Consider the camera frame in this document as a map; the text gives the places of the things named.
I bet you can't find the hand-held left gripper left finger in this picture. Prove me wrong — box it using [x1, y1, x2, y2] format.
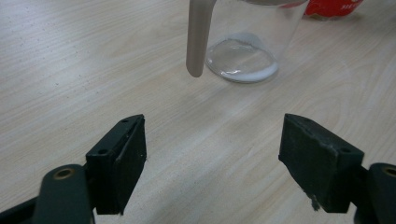
[85, 114, 148, 216]

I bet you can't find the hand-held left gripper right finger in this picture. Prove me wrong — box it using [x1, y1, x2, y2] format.
[278, 113, 365, 214]

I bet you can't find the clear jar lid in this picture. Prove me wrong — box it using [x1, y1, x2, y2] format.
[185, 0, 218, 78]

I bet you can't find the clear glass jar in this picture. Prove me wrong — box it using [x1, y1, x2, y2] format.
[205, 0, 310, 84]

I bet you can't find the white bag with red label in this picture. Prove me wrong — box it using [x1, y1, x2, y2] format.
[304, 0, 364, 20]

